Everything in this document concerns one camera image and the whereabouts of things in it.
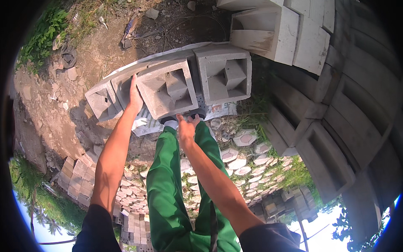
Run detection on person's left hand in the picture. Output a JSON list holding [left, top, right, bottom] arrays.
[[127, 74, 144, 116]]

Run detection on torn cloth scrap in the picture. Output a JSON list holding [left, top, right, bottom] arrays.
[[121, 13, 164, 50]]

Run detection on stack of dark bricks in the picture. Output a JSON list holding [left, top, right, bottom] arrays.
[[250, 185, 319, 223]]

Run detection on printed paper sheet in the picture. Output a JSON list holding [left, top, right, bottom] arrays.
[[131, 101, 238, 137]]

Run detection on stack of white concrete blocks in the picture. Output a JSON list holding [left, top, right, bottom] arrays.
[[216, 0, 336, 76]]

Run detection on stack of pale bricks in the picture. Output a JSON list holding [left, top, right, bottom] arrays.
[[57, 151, 102, 207]]

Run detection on stack of grey concrete blocks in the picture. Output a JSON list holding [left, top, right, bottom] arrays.
[[260, 0, 403, 246]]

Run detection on person's legs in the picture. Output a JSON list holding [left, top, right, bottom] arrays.
[[146, 109, 243, 252]]

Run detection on grey hollow concrete block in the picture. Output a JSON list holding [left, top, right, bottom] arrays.
[[110, 62, 152, 111], [136, 58, 199, 120], [193, 43, 253, 106], [85, 79, 124, 122]]

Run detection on stack of small grey bricks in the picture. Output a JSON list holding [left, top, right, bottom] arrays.
[[113, 210, 153, 252]]

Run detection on white flat board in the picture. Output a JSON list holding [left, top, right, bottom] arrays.
[[103, 41, 222, 80]]

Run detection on person's body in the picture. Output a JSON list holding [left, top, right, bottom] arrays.
[[72, 176, 307, 252]]

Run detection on black rubber scrap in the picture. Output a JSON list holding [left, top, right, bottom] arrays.
[[60, 42, 77, 69]]

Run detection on heap of hexagonal pavers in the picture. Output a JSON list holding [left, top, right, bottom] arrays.
[[117, 129, 295, 218]]

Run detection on black hanging strap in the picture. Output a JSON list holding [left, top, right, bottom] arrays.
[[209, 202, 219, 252]]

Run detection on green weed patch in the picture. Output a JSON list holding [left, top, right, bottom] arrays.
[[16, 6, 70, 68]]

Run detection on person's right hand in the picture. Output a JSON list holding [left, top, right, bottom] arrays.
[[176, 113, 202, 144]]

